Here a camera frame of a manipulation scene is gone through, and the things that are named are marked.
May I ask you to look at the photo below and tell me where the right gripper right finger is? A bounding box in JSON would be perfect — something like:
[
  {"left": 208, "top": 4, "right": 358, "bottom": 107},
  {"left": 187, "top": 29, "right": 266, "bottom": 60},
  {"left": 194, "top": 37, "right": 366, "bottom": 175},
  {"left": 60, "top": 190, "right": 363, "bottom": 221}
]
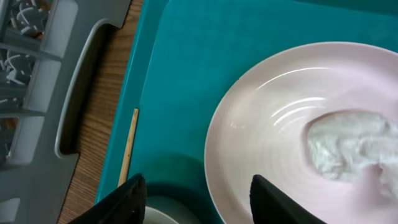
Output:
[{"left": 249, "top": 174, "right": 325, "bottom": 224}]

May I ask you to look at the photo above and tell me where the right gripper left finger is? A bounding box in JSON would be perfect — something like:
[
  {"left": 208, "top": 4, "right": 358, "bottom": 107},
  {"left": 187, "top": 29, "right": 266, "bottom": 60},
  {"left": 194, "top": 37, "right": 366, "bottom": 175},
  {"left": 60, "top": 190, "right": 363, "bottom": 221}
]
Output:
[{"left": 70, "top": 174, "right": 147, "bottom": 224}]

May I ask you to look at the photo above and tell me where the grey bowl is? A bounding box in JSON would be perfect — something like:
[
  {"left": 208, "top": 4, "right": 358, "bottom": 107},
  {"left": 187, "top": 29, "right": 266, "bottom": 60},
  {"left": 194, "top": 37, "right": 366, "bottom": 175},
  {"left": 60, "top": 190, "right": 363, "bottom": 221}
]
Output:
[{"left": 143, "top": 196, "right": 201, "bottom": 224}]

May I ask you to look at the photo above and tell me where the white napkin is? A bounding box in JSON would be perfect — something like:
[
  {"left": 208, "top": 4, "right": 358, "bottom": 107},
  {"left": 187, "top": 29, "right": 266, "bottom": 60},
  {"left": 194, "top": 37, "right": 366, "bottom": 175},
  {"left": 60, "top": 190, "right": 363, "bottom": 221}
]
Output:
[{"left": 307, "top": 111, "right": 397, "bottom": 198}]

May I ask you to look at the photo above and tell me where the wooden chopstick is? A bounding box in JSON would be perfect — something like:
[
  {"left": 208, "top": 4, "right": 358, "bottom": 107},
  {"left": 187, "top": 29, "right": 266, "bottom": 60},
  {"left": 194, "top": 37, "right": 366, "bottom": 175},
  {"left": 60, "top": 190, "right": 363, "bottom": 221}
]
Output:
[{"left": 118, "top": 108, "right": 139, "bottom": 187}]

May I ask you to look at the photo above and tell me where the large white plate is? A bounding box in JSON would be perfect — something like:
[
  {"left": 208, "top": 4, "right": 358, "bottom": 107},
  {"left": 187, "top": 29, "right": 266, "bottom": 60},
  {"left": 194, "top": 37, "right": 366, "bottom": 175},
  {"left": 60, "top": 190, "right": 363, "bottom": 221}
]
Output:
[{"left": 205, "top": 42, "right": 397, "bottom": 223}]

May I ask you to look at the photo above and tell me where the teal serving tray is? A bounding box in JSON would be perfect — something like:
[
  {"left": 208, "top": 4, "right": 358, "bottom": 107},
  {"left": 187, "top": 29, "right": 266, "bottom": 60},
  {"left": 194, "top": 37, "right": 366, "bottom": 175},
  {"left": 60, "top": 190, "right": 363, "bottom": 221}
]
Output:
[{"left": 96, "top": 0, "right": 397, "bottom": 223}]

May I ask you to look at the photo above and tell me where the grey dish rack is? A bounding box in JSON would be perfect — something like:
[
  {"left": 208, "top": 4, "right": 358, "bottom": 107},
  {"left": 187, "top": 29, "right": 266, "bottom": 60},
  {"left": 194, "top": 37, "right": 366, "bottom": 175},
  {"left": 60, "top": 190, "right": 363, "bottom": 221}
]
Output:
[{"left": 1, "top": 0, "right": 130, "bottom": 223}]

